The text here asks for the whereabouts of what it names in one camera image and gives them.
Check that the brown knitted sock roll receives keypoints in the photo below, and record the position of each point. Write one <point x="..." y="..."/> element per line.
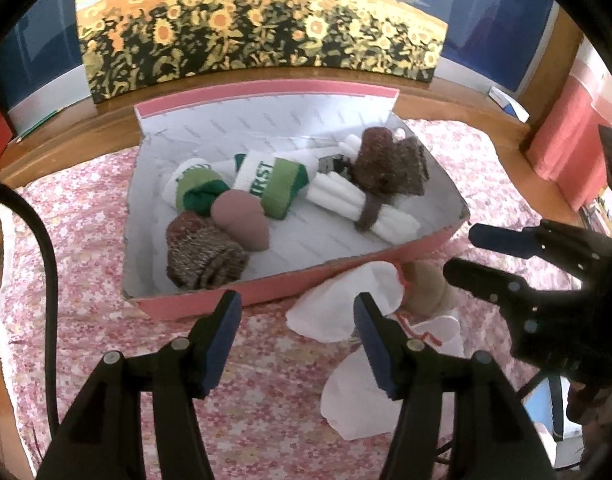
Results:
<point x="201" y="255"/>
<point x="391" y="160"/>

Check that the white sock red trim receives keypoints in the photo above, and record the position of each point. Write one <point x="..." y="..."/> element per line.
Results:
<point x="336" y="305"/>
<point x="351" y="400"/>

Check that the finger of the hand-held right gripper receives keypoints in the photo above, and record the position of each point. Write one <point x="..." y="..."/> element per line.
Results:
<point x="476" y="275"/>
<point x="501" y="240"/>

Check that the pinkish brown sock roll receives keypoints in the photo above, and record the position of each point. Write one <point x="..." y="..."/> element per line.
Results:
<point x="241" y="220"/>

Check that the sunflower painting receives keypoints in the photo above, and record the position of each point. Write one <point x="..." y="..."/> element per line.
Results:
<point x="261" y="25"/>

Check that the pink floral bedsheet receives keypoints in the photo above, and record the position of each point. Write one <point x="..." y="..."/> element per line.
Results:
<point x="86" y="240"/>

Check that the white board green edge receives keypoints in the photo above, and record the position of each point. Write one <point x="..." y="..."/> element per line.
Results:
<point x="41" y="110"/>

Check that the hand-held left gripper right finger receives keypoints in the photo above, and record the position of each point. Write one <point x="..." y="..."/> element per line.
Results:
<point x="373" y="350"/>

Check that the wooden bed frame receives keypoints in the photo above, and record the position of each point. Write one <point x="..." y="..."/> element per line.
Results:
<point x="86" y="135"/>

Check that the pink curtain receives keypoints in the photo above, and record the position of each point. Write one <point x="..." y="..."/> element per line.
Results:
<point x="566" y="130"/>

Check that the white cloth grey band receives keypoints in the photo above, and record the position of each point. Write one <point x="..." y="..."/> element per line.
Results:
<point x="353" y="145"/>

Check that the small white blue box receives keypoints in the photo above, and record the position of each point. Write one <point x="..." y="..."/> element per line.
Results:
<point x="508" y="102"/>

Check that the pink cardboard box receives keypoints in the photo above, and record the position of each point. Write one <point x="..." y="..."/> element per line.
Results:
<point x="306" y="240"/>

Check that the white green printed sock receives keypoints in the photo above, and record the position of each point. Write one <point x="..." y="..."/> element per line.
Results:
<point x="271" y="180"/>

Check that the white cloth bundle brown band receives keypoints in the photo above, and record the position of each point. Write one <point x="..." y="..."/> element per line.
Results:
<point x="346" y="195"/>

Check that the beige sock ball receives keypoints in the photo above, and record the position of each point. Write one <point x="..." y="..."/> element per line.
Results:
<point x="426" y="285"/>

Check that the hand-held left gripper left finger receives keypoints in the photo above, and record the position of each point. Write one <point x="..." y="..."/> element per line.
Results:
<point x="221" y="345"/>

